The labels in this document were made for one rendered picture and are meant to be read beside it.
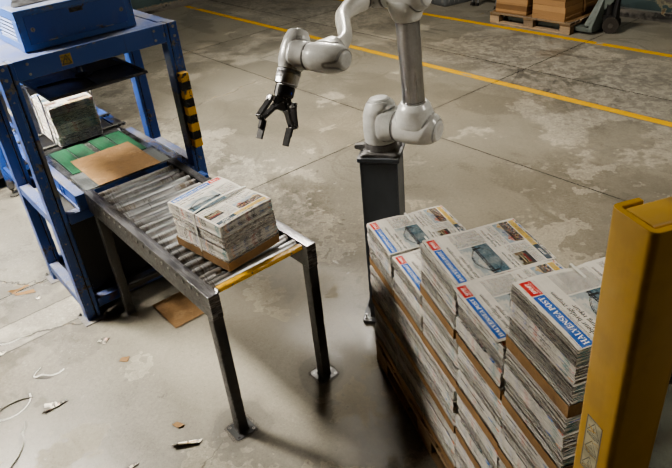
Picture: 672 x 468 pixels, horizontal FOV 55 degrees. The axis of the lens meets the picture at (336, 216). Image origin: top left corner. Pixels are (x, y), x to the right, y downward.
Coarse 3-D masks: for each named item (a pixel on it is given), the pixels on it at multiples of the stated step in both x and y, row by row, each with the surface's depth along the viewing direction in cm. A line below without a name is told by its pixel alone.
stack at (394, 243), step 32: (384, 224) 286; (416, 224) 284; (448, 224) 281; (384, 256) 274; (416, 256) 263; (384, 288) 285; (416, 288) 244; (416, 320) 253; (416, 352) 262; (448, 352) 228; (416, 384) 275; (448, 384) 233; (480, 384) 206; (416, 416) 294; (448, 416) 242; (480, 416) 211; (448, 448) 253; (480, 448) 219
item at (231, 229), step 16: (256, 192) 280; (224, 208) 270; (240, 208) 268; (256, 208) 270; (208, 224) 263; (224, 224) 259; (240, 224) 265; (256, 224) 271; (272, 224) 279; (208, 240) 270; (224, 240) 261; (240, 240) 267; (256, 240) 274; (224, 256) 267; (240, 256) 271
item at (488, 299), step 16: (512, 272) 209; (528, 272) 208; (544, 272) 207; (464, 288) 203; (480, 288) 203; (496, 288) 202; (480, 304) 196; (496, 304) 196; (480, 320) 190; (496, 320) 189; (496, 336) 184
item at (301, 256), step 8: (168, 160) 373; (176, 160) 372; (184, 168) 362; (192, 176) 352; (200, 176) 351; (280, 224) 300; (280, 232) 296; (288, 232) 293; (296, 232) 292; (296, 240) 287; (304, 240) 286; (304, 248) 284; (312, 248) 284; (296, 256) 293; (304, 256) 286; (312, 256) 286; (304, 264) 290; (312, 264) 288
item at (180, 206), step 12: (216, 180) 293; (228, 180) 292; (192, 192) 285; (204, 192) 284; (216, 192) 283; (168, 204) 281; (180, 204) 277; (192, 204) 276; (180, 216) 278; (180, 228) 284; (192, 228) 275; (192, 240) 281
